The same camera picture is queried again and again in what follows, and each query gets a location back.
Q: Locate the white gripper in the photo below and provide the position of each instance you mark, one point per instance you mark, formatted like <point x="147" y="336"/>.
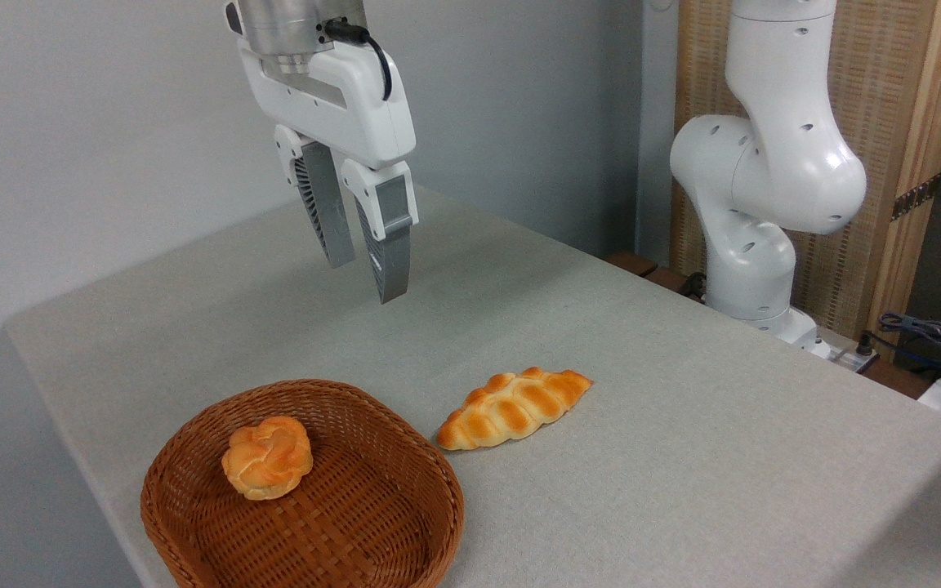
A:
<point x="356" y="106"/>

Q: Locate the long braided bread loaf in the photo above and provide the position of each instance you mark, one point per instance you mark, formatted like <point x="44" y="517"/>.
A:
<point x="511" y="408"/>

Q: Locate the round knotted bread roll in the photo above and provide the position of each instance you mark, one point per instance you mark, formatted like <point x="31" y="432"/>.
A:
<point x="268" y="457"/>

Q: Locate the brown wicker basket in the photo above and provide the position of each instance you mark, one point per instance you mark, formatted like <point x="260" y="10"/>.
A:
<point x="356" y="523"/>

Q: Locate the grey tablecloth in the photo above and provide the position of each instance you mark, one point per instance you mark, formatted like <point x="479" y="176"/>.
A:
<point x="601" y="367"/>

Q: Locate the brown wooden bench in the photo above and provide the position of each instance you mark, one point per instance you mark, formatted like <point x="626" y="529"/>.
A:
<point x="642" y="268"/>

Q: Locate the white power strip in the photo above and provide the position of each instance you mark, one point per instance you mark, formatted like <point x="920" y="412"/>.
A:
<point x="850" y="355"/>

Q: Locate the dark metal screen hinge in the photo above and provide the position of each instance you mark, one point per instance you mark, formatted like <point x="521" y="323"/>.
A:
<point x="916" y="198"/>

